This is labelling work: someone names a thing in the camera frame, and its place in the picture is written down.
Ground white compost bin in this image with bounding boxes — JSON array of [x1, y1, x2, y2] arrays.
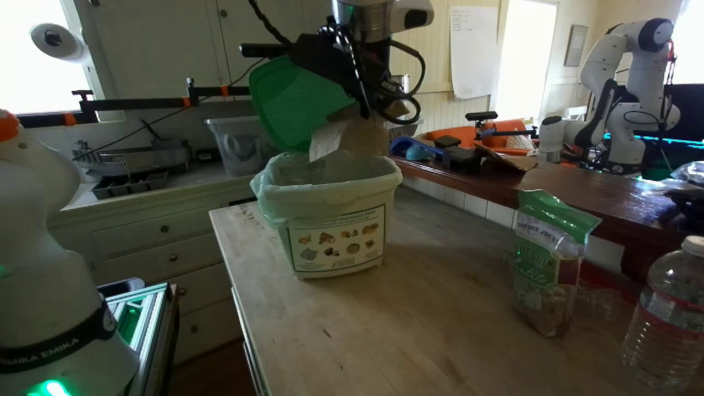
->
[[277, 185, 397, 283]]

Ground orange tool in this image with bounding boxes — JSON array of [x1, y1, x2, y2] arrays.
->
[[423, 107, 542, 161]]

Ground crumpled plastic bag bundle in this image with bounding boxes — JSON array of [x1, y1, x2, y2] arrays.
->
[[663, 159, 704, 231]]

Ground dark wooden side table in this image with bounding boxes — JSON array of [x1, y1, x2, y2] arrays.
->
[[394, 148, 704, 256]]

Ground black tray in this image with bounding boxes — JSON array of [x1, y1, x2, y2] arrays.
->
[[90, 168, 179, 202]]

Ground white paper wall sheet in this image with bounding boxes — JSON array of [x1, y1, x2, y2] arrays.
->
[[446, 5, 502, 101]]

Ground clear plastic water bottle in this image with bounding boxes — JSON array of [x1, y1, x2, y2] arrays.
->
[[619, 233, 704, 396]]

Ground white bottle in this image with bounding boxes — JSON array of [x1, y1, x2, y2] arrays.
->
[[538, 114, 567, 165]]

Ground white round wall fixture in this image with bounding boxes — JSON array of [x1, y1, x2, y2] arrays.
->
[[28, 22, 88, 63]]

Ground blue handled tool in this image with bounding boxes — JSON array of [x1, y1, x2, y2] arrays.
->
[[387, 134, 446, 165]]

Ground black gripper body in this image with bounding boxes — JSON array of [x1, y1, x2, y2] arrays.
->
[[351, 37, 407, 106]]

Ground framed wall picture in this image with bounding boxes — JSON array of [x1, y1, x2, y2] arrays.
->
[[562, 22, 593, 70]]

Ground green top zip bag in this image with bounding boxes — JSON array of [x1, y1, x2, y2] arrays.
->
[[508, 188, 603, 342]]

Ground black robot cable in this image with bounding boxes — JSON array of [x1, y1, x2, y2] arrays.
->
[[247, 0, 429, 128]]

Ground orange strap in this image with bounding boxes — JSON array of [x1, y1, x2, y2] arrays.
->
[[0, 107, 23, 143]]

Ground black rail with orange clamps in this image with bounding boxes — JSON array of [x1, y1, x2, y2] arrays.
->
[[15, 75, 256, 128]]

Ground white drawer cabinet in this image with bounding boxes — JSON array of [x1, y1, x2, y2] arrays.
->
[[43, 173, 259, 365]]

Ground clear plastic container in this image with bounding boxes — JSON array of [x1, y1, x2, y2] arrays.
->
[[205, 113, 269, 178]]

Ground brown cardboard piece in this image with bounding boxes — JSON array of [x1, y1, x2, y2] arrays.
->
[[511, 148, 584, 193]]

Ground dark monitor screen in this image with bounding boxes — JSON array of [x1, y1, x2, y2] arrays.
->
[[663, 82, 704, 143]]

